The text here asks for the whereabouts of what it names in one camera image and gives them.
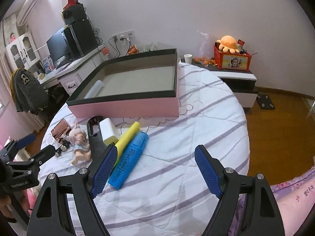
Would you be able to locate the red printed storage box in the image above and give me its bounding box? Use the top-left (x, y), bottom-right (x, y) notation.
top-left (214, 43), bottom-right (252, 71)

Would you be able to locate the black floor scale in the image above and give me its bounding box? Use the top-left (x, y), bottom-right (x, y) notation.
top-left (256, 94), bottom-right (275, 110)

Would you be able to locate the orange snack bag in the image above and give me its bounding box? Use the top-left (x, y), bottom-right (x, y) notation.
top-left (128, 45), bottom-right (139, 55)

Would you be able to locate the yellow highlighter pen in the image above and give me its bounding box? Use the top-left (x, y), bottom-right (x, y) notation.
top-left (115, 122), bottom-right (141, 165)

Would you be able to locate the clear plastic bag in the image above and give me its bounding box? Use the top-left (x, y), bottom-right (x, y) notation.
top-left (193, 31), bottom-right (217, 67)

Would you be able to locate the rose gold metal case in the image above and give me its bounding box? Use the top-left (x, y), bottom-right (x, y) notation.
top-left (51, 118), bottom-right (71, 144)

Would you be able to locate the pink box with black rim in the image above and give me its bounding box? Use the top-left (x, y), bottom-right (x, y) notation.
top-left (67, 49), bottom-right (179, 118)

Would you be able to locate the blue highlighter pen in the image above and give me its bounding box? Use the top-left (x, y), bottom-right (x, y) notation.
top-left (108, 132), bottom-right (148, 190)

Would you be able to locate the white striped table cloth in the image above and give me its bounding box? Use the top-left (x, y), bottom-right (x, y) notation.
top-left (39, 62), bottom-right (250, 236)

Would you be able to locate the pink floral bedding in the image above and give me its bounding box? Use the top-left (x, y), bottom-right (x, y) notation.
top-left (228, 164), bottom-right (315, 236)

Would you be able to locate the black ornate hair clip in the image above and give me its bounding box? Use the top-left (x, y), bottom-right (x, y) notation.
top-left (55, 141), bottom-right (70, 157)

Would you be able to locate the black remote holder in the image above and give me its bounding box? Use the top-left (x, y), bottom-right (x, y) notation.
top-left (87, 116), bottom-right (107, 172)

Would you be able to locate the white paper cup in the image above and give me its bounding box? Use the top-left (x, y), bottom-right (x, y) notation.
top-left (184, 54), bottom-right (193, 64)

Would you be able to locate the orange octopus plush toy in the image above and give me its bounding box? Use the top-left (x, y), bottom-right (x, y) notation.
top-left (216, 35), bottom-right (240, 54)

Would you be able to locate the bottle with orange lid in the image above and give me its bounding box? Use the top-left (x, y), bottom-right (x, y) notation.
top-left (100, 47), bottom-right (110, 61)

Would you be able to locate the white glass door cabinet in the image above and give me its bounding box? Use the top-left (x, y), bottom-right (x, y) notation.
top-left (6, 31), bottom-right (41, 71)

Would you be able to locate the person's left hand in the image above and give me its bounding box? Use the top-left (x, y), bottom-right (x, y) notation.
top-left (0, 193), bottom-right (14, 218)

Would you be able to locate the black box on tower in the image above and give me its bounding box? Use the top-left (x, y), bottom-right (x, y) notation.
top-left (62, 3), bottom-right (87, 25)

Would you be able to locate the black computer tower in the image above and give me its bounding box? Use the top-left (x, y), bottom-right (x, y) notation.
top-left (62, 20), bottom-right (98, 60)

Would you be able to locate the black computer monitor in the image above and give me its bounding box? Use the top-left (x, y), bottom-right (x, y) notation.
top-left (46, 27), bottom-right (71, 67)

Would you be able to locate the office chair with jacket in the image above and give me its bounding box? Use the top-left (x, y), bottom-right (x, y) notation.
top-left (10, 68), bottom-right (49, 114)

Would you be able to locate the white charger plug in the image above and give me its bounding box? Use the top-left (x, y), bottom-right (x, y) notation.
top-left (99, 118), bottom-right (120, 146)

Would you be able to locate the white desk with drawers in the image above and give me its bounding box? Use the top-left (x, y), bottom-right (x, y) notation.
top-left (39, 45), bottom-right (106, 95)

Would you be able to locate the low white side cabinet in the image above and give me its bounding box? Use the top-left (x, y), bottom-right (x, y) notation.
top-left (179, 61), bottom-right (258, 112)

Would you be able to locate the wall power outlet strip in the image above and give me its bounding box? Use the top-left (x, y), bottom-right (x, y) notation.
top-left (112, 29), bottom-right (134, 46)

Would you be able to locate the translucent bottle with blue cap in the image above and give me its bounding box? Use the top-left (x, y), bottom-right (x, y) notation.
top-left (84, 80), bottom-right (104, 99)

